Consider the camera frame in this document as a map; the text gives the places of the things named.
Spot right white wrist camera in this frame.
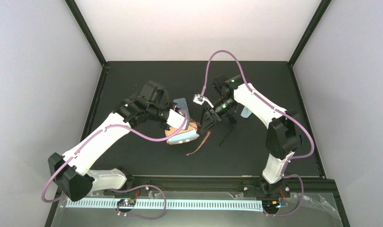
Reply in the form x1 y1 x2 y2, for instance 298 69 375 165
193 94 214 108

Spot blue-grey glasses case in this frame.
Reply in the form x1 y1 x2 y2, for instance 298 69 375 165
173 98 189 111

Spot black sunglasses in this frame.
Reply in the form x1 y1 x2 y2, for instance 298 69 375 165
219 116 237 146

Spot left black frame post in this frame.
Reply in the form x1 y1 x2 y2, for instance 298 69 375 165
65 0 107 67

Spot left small circuit board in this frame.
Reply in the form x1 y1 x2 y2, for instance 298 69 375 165
116 199 136 208

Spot small circuit board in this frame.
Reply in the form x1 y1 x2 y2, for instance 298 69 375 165
116 199 136 208
263 201 282 209

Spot black front frame rail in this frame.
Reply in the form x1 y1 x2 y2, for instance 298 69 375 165
45 176 350 227

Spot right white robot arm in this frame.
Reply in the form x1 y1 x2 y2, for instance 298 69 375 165
199 75 302 198

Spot light blue cleaning cloth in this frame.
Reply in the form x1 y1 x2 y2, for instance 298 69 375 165
168 131 199 143

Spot white slotted cable duct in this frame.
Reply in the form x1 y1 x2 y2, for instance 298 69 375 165
65 198 263 212

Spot right black frame post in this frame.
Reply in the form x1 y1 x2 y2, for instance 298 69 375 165
288 0 332 68

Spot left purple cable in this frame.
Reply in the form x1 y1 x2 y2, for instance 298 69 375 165
41 109 190 219

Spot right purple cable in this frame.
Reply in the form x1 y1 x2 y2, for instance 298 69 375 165
200 50 315 218

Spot brown translucent sunglasses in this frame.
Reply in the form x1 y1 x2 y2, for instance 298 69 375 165
186 120 211 156

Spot purple cable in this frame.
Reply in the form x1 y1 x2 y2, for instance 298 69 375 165
41 109 190 219
200 50 315 218

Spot right small circuit board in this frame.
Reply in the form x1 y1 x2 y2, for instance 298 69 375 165
263 201 282 209

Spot black frame post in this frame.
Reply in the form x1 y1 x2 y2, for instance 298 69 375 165
65 0 107 67
288 0 332 68

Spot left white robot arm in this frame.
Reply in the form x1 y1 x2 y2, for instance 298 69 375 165
41 81 188 203

